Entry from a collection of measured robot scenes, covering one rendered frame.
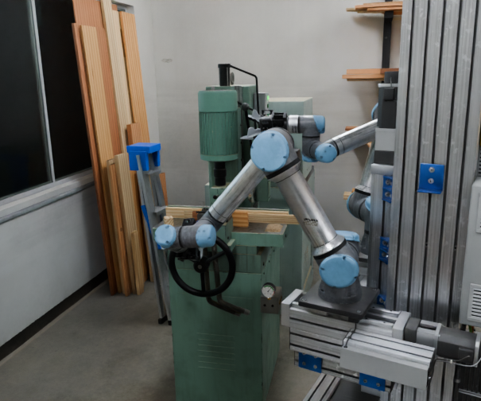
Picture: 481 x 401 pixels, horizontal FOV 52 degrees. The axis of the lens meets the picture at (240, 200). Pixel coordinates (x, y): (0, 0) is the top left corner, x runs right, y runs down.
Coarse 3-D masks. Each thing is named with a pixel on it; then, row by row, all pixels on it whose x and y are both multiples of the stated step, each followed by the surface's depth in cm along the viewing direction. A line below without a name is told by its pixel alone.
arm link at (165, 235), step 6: (162, 228) 164; (168, 228) 163; (174, 228) 164; (156, 234) 164; (162, 234) 163; (168, 234) 162; (174, 234) 163; (156, 240) 163; (162, 240) 162; (168, 240) 162; (174, 240) 163; (162, 246) 163; (168, 246) 164; (174, 246) 165
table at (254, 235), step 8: (160, 224) 230; (176, 224) 230; (256, 224) 227; (264, 224) 227; (288, 224) 229; (232, 232) 218; (240, 232) 217; (248, 232) 216; (256, 232) 216; (264, 232) 216; (272, 232) 216; (280, 232) 215; (288, 232) 230; (232, 240) 216; (240, 240) 218; (248, 240) 217; (256, 240) 216; (264, 240) 215; (272, 240) 214; (280, 240) 214; (208, 248) 211; (232, 248) 212
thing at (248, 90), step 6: (234, 84) 255; (240, 84) 252; (246, 84) 249; (252, 84) 246; (246, 90) 235; (252, 90) 242; (246, 96) 236; (252, 96) 242; (246, 102) 237; (252, 102) 243; (252, 108) 243; (252, 126) 245; (246, 132) 240; (246, 144) 242; (246, 150) 243; (246, 156) 243; (210, 162) 248; (246, 162) 244; (210, 168) 249; (210, 174) 250; (210, 180) 250; (210, 186) 251; (210, 192) 252; (210, 198) 253; (246, 198) 249; (210, 204) 254; (240, 204) 250; (246, 204) 249; (252, 204) 252; (258, 204) 269
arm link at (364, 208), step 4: (364, 200) 215; (368, 200) 208; (360, 204) 215; (364, 204) 213; (368, 204) 207; (360, 208) 214; (364, 208) 211; (368, 208) 207; (360, 212) 214; (364, 212) 211; (368, 212) 208; (360, 216) 215; (364, 216) 211; (368, 216) 208; (364, 220) 213; (368, 220) 208; (368, 224) 209; (364, 228) 213; (368, 228) 209
